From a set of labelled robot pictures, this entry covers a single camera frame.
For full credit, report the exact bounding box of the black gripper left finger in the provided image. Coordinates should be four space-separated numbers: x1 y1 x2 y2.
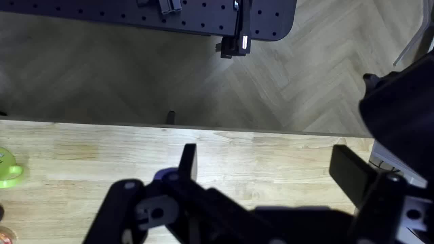
82 142 272 244

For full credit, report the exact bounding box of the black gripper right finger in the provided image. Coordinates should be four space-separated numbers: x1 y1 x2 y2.
328 143 434 244

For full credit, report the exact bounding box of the green ceramic mug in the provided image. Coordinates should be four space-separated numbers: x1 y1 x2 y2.
0 145 25 189

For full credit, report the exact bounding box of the black bulky object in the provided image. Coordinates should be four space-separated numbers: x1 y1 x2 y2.
357 48 434 191

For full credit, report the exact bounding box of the small black clamp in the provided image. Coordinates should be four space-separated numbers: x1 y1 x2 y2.
155 0 183 16

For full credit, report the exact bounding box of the gray metal stand leg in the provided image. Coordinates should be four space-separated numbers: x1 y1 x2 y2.
391 0 434 67

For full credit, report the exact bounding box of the dark perforated board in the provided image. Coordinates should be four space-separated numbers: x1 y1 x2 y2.
0 0 298 42

